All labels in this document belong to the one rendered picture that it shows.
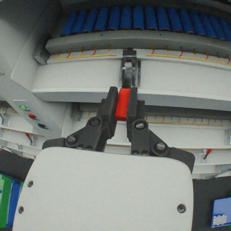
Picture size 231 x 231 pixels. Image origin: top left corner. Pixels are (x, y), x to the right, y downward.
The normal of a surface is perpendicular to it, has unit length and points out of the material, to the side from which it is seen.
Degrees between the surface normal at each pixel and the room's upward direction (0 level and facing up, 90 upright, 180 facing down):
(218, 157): 16
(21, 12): 90
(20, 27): 90
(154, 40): 106
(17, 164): 0
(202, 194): 0
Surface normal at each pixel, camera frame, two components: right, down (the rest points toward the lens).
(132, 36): -0.15, -0.26
